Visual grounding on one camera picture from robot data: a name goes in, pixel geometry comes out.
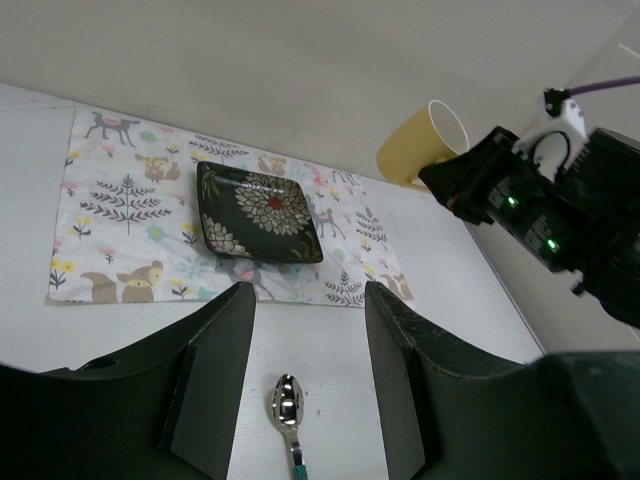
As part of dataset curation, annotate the black floral square plate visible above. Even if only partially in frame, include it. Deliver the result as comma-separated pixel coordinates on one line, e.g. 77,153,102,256
196,162,323,264

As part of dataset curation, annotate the spoon with teal handle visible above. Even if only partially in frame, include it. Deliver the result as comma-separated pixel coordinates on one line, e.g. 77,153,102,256
271,374,309,480

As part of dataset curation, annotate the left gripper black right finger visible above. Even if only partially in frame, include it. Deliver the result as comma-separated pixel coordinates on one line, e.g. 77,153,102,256
365,282,639,479

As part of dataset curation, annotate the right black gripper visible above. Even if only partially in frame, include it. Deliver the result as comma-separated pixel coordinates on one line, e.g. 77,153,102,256
418,126,639,327

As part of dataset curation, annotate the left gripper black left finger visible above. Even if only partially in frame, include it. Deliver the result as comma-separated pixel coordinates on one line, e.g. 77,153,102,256
1,282,256,479

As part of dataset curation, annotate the floral animal print cloth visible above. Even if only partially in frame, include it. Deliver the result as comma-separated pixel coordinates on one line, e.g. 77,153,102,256
48,110,414,308

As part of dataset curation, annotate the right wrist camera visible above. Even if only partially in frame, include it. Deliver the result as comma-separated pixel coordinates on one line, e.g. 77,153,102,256
512,88,587,167

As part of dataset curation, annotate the yellow mug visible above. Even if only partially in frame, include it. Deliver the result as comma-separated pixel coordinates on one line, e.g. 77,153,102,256
376,100,470,193

